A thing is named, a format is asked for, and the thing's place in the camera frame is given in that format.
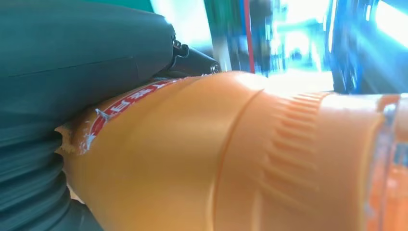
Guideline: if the orange plastic bottle clear cap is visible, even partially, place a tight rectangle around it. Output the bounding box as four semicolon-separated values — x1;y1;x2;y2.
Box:
54;70;408;231

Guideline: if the green table mat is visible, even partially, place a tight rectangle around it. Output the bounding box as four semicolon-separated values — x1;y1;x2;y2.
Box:
79;0;154;13

